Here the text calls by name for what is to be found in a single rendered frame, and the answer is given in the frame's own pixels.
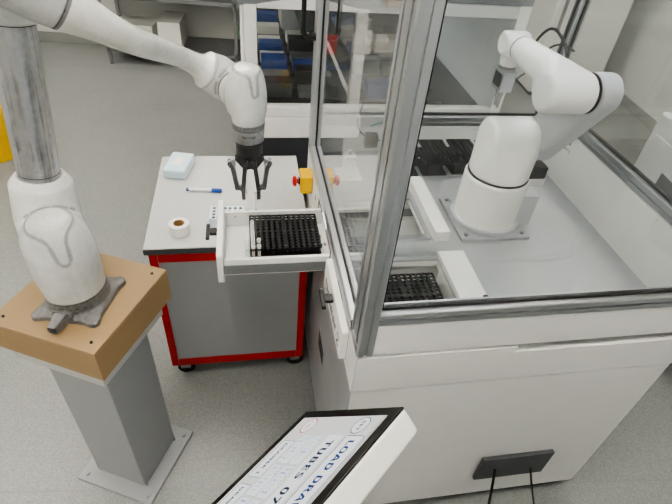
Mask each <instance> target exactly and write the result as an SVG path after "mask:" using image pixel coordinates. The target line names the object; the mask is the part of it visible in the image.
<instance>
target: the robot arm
mask: <svg viewBox="0 0 672 504"><path fill-rule="evenodd" d="M37 24H41V25H43V26H46V27H49V28H51V29H54V30H56V31H59V32H63V33H67V34H70V35H74V36H78V37H81V38H84V39H87V40H90V41H94V42H97V43H100V44H103V45H105V46H108V47H111V48H114V49H117V50H119V51H122V52H125V53H128V54H131V55H134V56H137V57H140V58H144V59H148V60H152V61H156V62H161V63H165V64H169V65H172V66H175V67H178V68H180V69H182V70H184V71H186V72H187V73H189V74H190V75H192V76H193V78H194V82H195V84H196V86H198V87H199V88H201V89H202V90H204V91H205V92H207V93H208V94H209V95H211V96H212V97H213V98H217V99H218V100H220V101H221V102H223V103H224V105H225V107H226V109H227V111H228V113H229V114H230V115H231V119H232V132H233V139H234V141H235V142H236V155H235V158H233V159H230V158H229V159H228V160H227V165H228V167H229V168H230V169H231V173H232V177H233V182H234V186H235V190H240V191H241V193H242V200H246V210H247V211H248V210H249V208H248V187H246V175H247V170H249V169H251V170H253V171H254V177H255V184H256V187H254V202H255V210H257V200H260V198H261V190H266V188H267V181H268V175H269V169H270V167H271V166H272V159H271V158H268V159H267V158H265V157H264V155H263V151H262V142H263V141H264V132H265V115H266V112H267V89H266V82H265V78H264V75H263V72H262V70H261V68H260V67H259V66H258V65H257V64H255V63H253V62H248V61H240V62H237V63H234V62H233V61H232V60H230V59H229V58H227V57H226V56H224V55H220V54H216V53H214V52H211V51H210V52H207V53H205V54H200V53H197V52H194V51H192V50H190V49H187V48H185V47H183V46H180V45H178V44H176V43H173V42H171V41H169V40H166V39H164V38H162V37H159V36H157V35H155V34H152V33H150V32H148V31H145V30H143V29H141V28H139V27H137V26H135V25H133V24H131V23H129V22H127V21H125V20H124V19H122V18H121V17H119V16H117V15H116V14H114V13H113V12H112V11H110V10H109V9H107V8H106V7H105V6H103V5H102V4H101V3H99V2H98V1H96V0H0V102H1V107H2V111H3V116H4V120H5V125H6V129H7V134H8V138H9V143H10V147H11V152H12V156H13V161H14V165H15V170H16V171H15V173H14V174H13V175H12V176H11V177H10V179H9V180H8V182H7V186H8V193H9V200H10V206H11V211H12V217H13V221H14V225H15V228H16V231H17V233H18V236H19V247H20V250H21V253H22V256H23V259H24V261H25V263H26V266H27V268H28V270H29V272H30V274H31V276H32V278H33V280H34V282H35V284H36V285H37V287H38V289H39V290H40V291H41V293H42V295H43V296H44V301H43V302H42V303H41V305H40V306H39V307H38V308H36V309H35V310H34V311H33V312H32V313H31V318H32V320H33V321H35V322H39V321H50V323H49V325H48V328H47V330H48V332H50V333H51V334H58V333H59V332H61V331H62V330H63V329H64V328H65V327H66V326H67V325H68V324H78V325H84V326H87V327H89V328H96V327H98V326H99V325H100V324H101V320H102V317H103V315H104V314H105V312H106V310H107V309H108V307H109V306H110V304H111V303H112V301H113V300H114V298H115V296H116V295H117V293H118V292H119V290H120V289H121V288H122V287H124V286H125V285H126V280H125V278H124V277H121V276H119V277H108V276H105V273H104V268H103V264H102V260H101V257H100V254H99V251H98V248H97V245H96V243H95V240H94V238H93V236H92V234H91V232H90V230H89V228H88V226H87V224H86V223H85V222H84V220H83V217H82V214H81V212H80V205H79V201H78V197H77V193H76V189H75V185H74V181H73V178H72V176H71V175H70V174H68V173H67V172H66V171H65V170H63V169H62V168H60V163H59V157H58V151H57V145H56V139H55V133H54V127H53V121H52V115H51V109H50V103H49V97H48V91H47V85H46V79H45V73H44V66H43V60H42V54H41V48H40V42H39V36H38V30H37ZM236 162H237V163H238V164H239V165H240V166H241V167H242V182H241V185H240V184H239V181H238V177H237V172H236V168H235V166H236ZM262 162H264V165H265V167H264V174H263V181H262V184H260V181H259V174H258V167H259V166H260V165H261V163H262Z"/></svg>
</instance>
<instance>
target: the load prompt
mask: <svg viewBox="0 0 672 504"><path fill-rule="evenodd" d="M365 436H366V435H347V436H346V437H345V438H344V439H343V440H342V441H341V442H340V444H339V445H338V446H337V447H336V448H335V449H334V450H333V451H332V452H331V453H330V455H329V456H328V457H327V458H326V459H325V460H324V461H323V462H322V463H321V464H320V465H319V467H318V468H317V469H316V470H315V471H314V472H313V473H312V474H311V475H310V476H309V478H308V479H307V480H306V481H305V482H304V483H303V484H302V485H301V486H300V487H299V489H298V490H297V491H296V492H295V493H294V494H293V495H292V496H291V497H290V498H289V500H288V501H287V502H286V503H285V504H306V503H307V502H308V501H309V500H310V499H311V498H312V497H313V495H314V494H315V493H316V492H317V491H318V490H319V489H320V488H321V486H322V485H323V484H324V483H325V482H326V481H327V480H328V478H329V477H330V476H331V475H332V474H333V473H334V472H335V470H336V469H337V468H338V467H339V466H340V465H341V464H342V462H343V461H344V460H345V459H346V458H347V457H348V456H349V454H350V453H351V452H352V451H353V450H354V449H355V448H356V446H357V445H358V444H359V443H360V442H361V441H362V440H363V438H364V437H365Z"/></svg>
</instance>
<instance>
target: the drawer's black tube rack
mask: <svg viewBox="0 0 672 504"><path fill-rule="evenodd" d="M307 215H308V216H307ZM311 215H314V216H311ZM254 216H255V217H254V218H255V231H254V232H255V235H256V246H255V247H256V251H255V256H252V251H250V257H263V256H288V255H312V254H321V249H320V248H322V244H321V239H320V234H319V229H318V225H317V220H316V215H315V214H278V215H254ZM273 216H275V217H273ZM278 216H280V217H278ZM285 216H287V217H285ZM290 216H292V217H290ZM256 217H258V218H256ZM291 218H292V219H291ZM296 218H298V219H296ZM301 218H304V219H301ZM307 218H309V219H307ZM313 218H314V219H313ZM257 219H258V220H257ZM262 219H264V220H262ZM267 219H270V220H267ZM273 219H275V220H273ZM279 219H280V220H279ZM315 223H316V224H315ZM257 238H260V239H261V243H257ZM319 243H320V244H319ZM257 244H261V249H257ZM257 251H261V256H258V253H257Z"/></svg>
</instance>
